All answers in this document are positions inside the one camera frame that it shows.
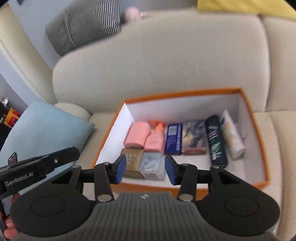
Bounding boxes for grey checked pillow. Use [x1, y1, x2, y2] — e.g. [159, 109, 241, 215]
[45, 0, 122, 57]

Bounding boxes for person's left hand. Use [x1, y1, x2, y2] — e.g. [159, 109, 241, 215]
[3, 214, 19, 240]

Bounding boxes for yellow pillow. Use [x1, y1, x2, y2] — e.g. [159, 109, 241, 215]
[196, 0, 296, 20]

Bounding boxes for pink plush toy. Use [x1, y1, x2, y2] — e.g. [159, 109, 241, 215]
[124, 6, 142, 22]

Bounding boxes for white tube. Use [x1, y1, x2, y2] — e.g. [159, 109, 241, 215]
[219, 109, 245, 159]

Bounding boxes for clear plastic box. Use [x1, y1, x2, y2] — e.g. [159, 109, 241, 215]
[139, 152, 166, 180]

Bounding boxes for dark green spray can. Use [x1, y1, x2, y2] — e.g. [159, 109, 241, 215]
[205, 115, 228, 169]

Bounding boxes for pink spray bottle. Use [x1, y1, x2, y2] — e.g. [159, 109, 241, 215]
[144, 120, 165, 153]

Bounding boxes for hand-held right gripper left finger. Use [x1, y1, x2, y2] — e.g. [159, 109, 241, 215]
[50, 155, 127, 202]

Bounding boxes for orange storage box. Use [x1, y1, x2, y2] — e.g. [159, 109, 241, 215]
[90, 87, 271, 190]

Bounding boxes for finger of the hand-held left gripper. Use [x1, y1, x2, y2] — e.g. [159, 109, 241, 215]
[39, 147, 81, 173]

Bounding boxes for light blue pillow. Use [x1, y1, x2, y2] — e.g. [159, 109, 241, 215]
[0, 100, 96, 176]

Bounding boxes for yellow red toy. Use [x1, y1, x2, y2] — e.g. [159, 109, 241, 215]
[4, 107, 22, 128]

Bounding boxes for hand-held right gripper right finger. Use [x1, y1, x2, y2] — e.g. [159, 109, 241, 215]
[165, 155, 251, 202]

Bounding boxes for beige sofa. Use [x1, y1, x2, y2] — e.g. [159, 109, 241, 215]
[0, 0, 296, 241]

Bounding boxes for blue tin box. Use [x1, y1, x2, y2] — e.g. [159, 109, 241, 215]
[164, 123, 183, 156]

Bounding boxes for illustrated card box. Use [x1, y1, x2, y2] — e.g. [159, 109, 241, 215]
[181, 120, 208, 156]

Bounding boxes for gold cardboard box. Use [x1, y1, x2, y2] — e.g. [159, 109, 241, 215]
[121, 148, 145, 179]

